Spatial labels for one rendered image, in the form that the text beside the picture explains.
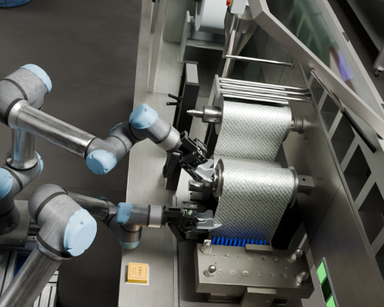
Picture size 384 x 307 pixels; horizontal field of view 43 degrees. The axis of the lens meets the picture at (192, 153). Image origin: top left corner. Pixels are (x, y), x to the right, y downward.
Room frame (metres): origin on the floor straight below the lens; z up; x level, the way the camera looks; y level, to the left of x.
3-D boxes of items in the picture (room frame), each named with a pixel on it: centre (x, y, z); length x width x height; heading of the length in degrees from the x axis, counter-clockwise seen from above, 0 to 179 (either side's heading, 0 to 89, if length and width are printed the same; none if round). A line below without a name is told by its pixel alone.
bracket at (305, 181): (1.27, -0.40, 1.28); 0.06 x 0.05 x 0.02; 101
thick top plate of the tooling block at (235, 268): (1.06, -0.30, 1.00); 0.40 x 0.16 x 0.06; 101
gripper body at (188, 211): (1.13, -0.01, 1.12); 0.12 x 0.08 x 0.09; 101
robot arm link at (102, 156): (1.10, 0.44, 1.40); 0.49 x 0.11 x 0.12; 74
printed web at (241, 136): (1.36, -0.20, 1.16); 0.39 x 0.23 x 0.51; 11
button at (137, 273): (1.01, 0.09, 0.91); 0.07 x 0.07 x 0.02; 11
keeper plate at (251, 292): (0.98, -0.33, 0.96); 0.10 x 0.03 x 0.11; 101
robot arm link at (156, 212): (1.12, 0.07, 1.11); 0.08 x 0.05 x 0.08; 11
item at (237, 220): (1.17, -0.24, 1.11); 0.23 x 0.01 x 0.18; 101
